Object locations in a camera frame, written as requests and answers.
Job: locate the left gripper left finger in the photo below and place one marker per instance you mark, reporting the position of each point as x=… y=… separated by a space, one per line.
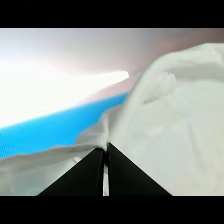
x=81 y=180

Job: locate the white shirt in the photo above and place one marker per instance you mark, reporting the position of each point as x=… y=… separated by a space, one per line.
x=173 y=126

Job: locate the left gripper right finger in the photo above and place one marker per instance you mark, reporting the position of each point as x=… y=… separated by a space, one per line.
x=128 y=178

